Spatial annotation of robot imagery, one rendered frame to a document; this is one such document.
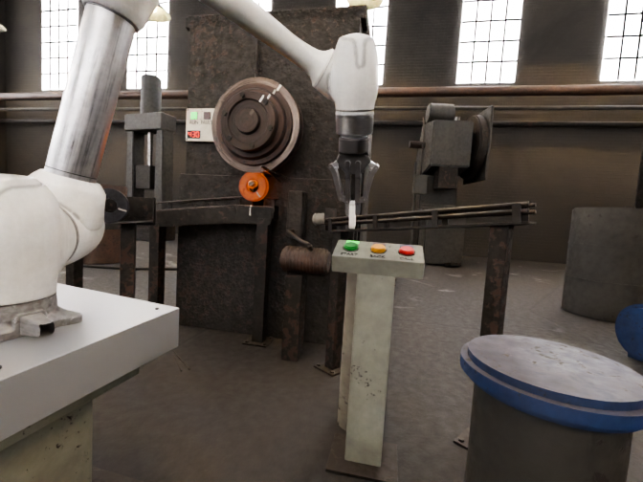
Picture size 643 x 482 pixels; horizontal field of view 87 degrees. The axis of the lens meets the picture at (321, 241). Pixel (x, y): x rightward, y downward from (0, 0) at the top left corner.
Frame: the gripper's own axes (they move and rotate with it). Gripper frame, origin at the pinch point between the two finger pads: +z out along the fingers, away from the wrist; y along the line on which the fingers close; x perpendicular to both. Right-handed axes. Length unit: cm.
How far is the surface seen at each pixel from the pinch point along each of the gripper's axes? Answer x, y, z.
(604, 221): -201, -169, 67
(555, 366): 29, -42, 17
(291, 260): -45, 33, 40
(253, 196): -72, 60, 19
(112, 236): -205, 294, 117
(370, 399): 18, -8, 46
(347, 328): -1.2, 0.9, 38.7
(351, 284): -5.9, 0.6, 25.3
